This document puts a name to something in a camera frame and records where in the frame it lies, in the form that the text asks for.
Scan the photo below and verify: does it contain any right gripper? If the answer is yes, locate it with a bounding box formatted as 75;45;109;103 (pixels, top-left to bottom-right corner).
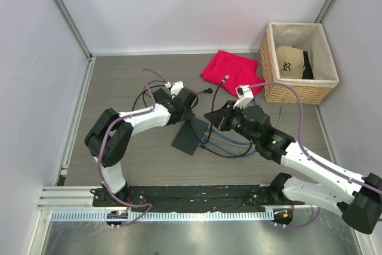
206;100;259;145

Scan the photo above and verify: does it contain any blue ethernet cable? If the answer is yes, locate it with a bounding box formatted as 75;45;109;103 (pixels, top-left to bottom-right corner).
205;95;260;145
200;137;257;158

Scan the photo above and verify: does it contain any black network switch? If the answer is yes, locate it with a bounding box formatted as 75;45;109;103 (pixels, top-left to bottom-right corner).
171;118;208;156

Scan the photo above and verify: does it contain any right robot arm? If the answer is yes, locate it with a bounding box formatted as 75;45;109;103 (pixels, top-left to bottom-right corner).
205;101;381;235

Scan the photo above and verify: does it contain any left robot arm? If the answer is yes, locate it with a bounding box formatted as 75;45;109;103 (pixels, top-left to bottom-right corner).
84;87;198;207

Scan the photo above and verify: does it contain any black power adapter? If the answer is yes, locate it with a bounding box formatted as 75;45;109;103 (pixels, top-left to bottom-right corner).
153;88;171;107

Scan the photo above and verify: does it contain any red cloth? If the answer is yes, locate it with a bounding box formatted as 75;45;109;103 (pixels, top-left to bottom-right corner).
200;50;265;96

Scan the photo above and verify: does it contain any beige baseball cap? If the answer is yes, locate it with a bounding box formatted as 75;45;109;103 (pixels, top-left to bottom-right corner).
276;46;304;79

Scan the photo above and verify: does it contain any wicker basket with liner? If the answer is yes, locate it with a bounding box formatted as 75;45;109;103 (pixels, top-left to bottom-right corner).
260;22;339;105

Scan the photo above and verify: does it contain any black item in basket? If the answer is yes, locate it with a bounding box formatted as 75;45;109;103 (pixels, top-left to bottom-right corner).
302;51;314;79

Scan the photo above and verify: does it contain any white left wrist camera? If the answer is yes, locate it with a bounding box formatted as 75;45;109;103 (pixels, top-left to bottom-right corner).
165;81;184;96

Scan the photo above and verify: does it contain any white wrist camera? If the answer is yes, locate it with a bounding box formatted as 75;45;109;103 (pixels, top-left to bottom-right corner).
165;81;184;96
233;85;254;109

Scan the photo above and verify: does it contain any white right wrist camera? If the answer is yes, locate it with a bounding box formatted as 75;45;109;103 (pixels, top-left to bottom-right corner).
233;85;254;109

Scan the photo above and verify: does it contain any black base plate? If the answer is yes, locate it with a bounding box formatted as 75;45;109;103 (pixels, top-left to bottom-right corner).
92;184;306;213

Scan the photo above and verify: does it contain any white slotted cable duct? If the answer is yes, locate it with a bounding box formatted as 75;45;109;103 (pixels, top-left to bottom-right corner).
51;209;274;222

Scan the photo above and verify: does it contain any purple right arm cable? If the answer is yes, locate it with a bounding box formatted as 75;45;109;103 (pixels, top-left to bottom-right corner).
249;81;382;229

